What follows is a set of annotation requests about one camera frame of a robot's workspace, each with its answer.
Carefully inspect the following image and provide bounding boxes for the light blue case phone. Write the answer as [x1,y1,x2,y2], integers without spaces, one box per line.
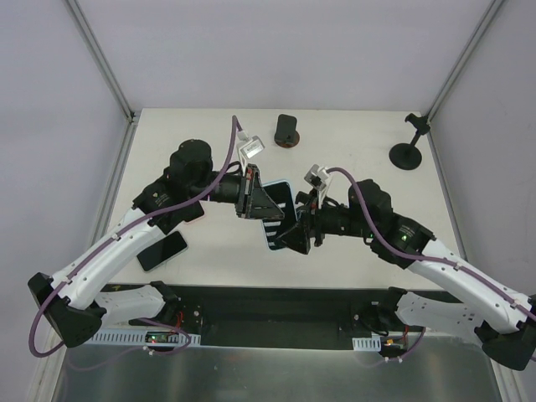
[260,178,299,252]

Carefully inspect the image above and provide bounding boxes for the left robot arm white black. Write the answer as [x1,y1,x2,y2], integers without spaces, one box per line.
[28,137,284,348]

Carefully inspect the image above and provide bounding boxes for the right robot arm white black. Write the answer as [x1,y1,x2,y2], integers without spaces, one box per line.
[274,179,535,371]

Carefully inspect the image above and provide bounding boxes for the pink case phone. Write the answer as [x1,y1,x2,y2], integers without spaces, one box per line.
[178,202,204,224]

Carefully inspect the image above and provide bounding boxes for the black stand with brown base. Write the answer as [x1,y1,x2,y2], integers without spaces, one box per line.
[274,114,300,148]

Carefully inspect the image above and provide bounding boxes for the green case phone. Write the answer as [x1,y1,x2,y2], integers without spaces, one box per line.
[137,231,188,272]

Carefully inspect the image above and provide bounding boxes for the black tall corner phone stand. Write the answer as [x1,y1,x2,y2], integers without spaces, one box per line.
[389,113,430,171]

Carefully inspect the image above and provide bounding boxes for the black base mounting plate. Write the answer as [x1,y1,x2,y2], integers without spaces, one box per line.
[104,283,424,351]

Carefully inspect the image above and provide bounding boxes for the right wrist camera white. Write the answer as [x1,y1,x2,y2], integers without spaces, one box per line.
[304,164,332,208]

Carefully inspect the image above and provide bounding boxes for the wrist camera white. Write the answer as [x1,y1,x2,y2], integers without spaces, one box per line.
[236,130,265,168]
[304,164,332,208]

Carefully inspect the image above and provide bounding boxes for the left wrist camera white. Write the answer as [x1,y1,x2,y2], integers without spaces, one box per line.
[236,130,265,168]

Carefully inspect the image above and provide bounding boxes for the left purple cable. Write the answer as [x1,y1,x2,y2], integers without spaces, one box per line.
[28,115,246,359]

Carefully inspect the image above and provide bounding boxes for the purple cable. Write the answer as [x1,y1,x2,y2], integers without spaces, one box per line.
[28,115,246,359]
[326,167,536,365]

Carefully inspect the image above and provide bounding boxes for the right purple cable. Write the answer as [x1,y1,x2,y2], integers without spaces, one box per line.
[326,167,536,365]

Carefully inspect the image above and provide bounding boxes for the right white cable duct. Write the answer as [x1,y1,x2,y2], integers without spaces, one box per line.
[352,336,382,353]

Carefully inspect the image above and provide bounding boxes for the white cable duct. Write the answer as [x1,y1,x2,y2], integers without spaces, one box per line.
[85,329,201,348]
[352,336,382,353]

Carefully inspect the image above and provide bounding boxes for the left aluminium frame post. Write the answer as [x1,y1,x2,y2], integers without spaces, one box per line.
[63,0,136,123]

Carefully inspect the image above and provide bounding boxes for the aluminium frame post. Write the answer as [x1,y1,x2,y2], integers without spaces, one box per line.
[425,0,508,123]
[63,0,136,123]

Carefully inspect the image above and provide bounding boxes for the left white cable duct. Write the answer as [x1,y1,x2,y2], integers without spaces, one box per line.
[85,329,201,348]

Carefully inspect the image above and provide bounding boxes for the right aluminium frame post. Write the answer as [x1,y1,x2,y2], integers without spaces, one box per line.
[425,0,508,123]

